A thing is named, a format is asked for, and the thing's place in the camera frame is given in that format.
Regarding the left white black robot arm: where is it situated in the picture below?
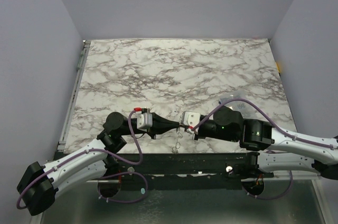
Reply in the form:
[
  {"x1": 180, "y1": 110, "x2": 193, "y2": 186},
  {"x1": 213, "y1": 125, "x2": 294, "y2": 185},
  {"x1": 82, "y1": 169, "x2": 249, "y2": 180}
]
[{"x1": 16, "y1": 108, "x2": 180, "y2": 216}]

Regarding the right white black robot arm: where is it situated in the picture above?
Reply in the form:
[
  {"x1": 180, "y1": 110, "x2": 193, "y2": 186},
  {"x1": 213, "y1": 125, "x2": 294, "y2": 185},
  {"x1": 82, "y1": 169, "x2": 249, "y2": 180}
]
[{"x1": 181, "y1": 107, "x2": 337, "y2": 180}]

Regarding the clear plastic bag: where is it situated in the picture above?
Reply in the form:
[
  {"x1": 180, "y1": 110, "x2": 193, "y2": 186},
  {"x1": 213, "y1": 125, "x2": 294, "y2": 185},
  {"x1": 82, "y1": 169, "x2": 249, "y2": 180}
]
[{"x1": 218, "y1": 94, "x2": 257, "y2": 119}]

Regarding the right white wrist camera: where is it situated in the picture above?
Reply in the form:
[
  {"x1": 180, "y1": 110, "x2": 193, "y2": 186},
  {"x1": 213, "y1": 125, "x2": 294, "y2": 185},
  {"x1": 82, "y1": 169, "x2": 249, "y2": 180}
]
[{"x1": 181, "y1": 111, "x2": 201, "y2": 128}]

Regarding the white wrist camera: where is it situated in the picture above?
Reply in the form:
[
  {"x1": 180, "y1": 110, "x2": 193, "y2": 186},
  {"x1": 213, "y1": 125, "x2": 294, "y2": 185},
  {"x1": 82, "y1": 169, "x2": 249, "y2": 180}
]
[
  {"x1": 181, "y1": 111, "x2": 201, "y2": 128},
  {"x1": 137, "y1": 113, "x2": 153, "y2": 130}
]

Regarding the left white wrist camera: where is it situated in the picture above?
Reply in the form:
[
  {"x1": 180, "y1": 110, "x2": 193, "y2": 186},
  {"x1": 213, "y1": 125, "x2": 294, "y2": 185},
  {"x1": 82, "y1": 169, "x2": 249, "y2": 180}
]
[{"x1": 137, "y1": 113, "x2": 153, "y2": 130}]

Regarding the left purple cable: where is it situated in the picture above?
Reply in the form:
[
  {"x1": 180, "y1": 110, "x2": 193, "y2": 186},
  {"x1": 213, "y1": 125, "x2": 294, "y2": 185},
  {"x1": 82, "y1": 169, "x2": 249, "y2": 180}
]
[{"x1": 16, "y1": 108, "x2": 148, "y2": 210}]

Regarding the purple cable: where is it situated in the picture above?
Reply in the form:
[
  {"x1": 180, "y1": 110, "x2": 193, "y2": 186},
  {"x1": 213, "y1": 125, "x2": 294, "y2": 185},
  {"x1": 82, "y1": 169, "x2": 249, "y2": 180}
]
[
  {"x1": 189, "y1": 98, "x2": 338, "y2": 200},
  {"x1": 16, "y1": 108, "x2": 148, "y2": 210}
]

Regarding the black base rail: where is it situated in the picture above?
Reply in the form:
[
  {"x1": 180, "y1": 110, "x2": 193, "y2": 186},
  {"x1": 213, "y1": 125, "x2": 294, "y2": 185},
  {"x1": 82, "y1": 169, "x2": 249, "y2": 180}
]
[{"x1": 104, "y1": 152, "x2": 274, "y2": 190}]

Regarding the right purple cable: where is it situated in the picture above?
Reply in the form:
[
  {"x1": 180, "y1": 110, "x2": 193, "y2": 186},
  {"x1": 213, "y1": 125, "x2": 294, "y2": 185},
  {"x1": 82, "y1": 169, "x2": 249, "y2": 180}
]
[{"x1": 189, "y1": 98, "x2": 338, "y2": 200}]

